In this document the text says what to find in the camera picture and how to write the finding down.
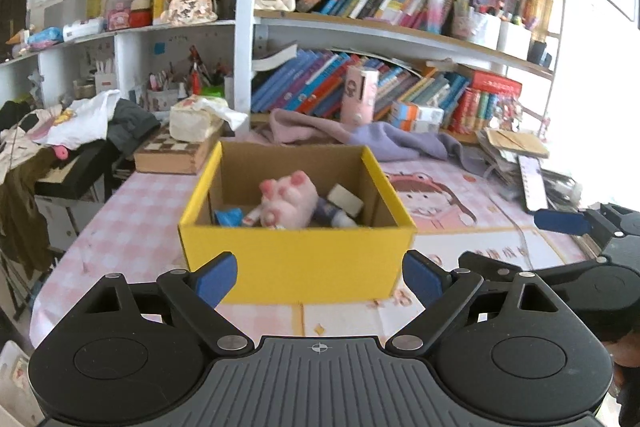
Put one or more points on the cup of pens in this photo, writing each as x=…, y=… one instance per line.
x=210, y=77

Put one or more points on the pink pig plush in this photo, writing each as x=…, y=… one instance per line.
x=292, y=202

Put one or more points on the cream tissue pack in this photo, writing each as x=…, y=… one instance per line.
x=192, y=124

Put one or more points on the pink cartoon container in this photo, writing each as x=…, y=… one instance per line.
x=359, y=94

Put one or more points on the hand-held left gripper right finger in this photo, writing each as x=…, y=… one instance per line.
x=425, y=279

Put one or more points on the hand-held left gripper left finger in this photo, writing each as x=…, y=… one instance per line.
x=217, y=279

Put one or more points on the blue tissue pack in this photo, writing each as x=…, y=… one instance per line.
x=45, y=37

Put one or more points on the white pen holder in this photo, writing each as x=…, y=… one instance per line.
x=514, y=41
x=477, y=32

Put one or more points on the red boxed book set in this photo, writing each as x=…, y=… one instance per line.
x=480, y=107

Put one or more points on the white flat box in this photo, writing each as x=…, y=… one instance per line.
x=82, y=29

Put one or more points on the small blue toy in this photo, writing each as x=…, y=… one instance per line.
x=229, y=218

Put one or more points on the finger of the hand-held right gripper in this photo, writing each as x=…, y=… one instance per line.
x=560, y=222
x=495, y=264

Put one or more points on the small pink box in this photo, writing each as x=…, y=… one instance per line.
x=119, y=18

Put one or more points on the small red white carton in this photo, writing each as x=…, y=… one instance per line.
x=251, y=219

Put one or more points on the mauve pink cloth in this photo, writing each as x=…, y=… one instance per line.
x=295, y=127

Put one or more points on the large white charger block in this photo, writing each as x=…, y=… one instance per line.
x=345, y=199

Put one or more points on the long row of colourful books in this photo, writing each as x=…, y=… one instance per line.
x=300, y=82

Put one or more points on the white bookshelf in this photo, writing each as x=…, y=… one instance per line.
x=245, y=57

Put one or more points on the dark grey garment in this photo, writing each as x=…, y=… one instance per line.
x=132, y=127

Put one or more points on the black side table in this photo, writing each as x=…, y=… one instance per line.
x=75, y=177

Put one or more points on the white printed shirt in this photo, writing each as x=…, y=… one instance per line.
x=85, y=122

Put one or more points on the orange blue white carton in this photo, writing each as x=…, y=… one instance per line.
x=422, y=126
x=417, y=111

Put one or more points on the wooden chess box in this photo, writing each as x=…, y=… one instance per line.
x=170, y=157

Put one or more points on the red jar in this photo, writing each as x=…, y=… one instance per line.
x=141, y=12

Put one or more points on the yellow cardboard box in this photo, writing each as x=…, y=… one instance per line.
x=300, y=262

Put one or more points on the olive garment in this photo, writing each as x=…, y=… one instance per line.
x=25, y=207

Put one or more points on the purple cloth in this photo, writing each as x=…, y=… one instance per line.
x=390, y=142

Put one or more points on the brown envelopes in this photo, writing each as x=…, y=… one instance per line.
x=517, y=142

